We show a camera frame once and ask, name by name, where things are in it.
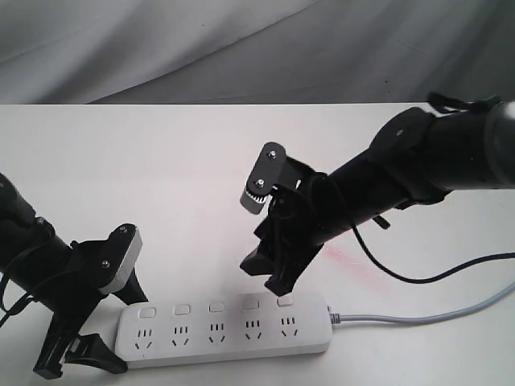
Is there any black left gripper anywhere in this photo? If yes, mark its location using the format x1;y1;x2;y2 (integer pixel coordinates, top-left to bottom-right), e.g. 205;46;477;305
33;240;148;380

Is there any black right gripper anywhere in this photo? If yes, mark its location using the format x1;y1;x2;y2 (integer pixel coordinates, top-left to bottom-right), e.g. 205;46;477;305
240;158;354;297

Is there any white five-outlet power strip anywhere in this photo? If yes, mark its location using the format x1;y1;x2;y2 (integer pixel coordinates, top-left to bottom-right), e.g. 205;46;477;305
114;292;332;369

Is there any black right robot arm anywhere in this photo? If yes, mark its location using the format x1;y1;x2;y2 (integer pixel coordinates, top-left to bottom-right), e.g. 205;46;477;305
240;92;514;296

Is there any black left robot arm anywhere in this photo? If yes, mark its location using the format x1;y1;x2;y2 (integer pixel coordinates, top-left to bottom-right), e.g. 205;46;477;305
1;176;147;380

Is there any grey backdrop cloth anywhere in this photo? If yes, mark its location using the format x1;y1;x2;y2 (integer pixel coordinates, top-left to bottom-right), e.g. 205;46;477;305
1;1;514;105

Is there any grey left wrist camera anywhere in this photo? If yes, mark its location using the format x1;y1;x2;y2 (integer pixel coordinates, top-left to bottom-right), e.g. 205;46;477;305
94;223;142;294

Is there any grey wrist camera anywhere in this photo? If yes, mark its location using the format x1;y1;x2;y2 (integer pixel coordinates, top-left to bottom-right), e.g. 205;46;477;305
240;142;301;215
94;223;142;294

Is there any grey power cable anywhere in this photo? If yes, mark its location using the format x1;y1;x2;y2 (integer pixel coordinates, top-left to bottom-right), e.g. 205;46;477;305
326;281;515;329

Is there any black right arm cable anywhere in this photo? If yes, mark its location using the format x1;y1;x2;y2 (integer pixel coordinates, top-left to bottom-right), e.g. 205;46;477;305
352;227;515;285

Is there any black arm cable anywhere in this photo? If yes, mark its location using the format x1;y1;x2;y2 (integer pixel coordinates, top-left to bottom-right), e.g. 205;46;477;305
0;273;37;327
352;227;515;285

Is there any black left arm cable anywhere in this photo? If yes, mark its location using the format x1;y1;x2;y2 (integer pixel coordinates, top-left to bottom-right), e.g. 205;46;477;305
0;273;37;327

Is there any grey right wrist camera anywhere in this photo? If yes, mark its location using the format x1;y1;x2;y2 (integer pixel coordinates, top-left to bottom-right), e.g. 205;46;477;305
240;142;301;215

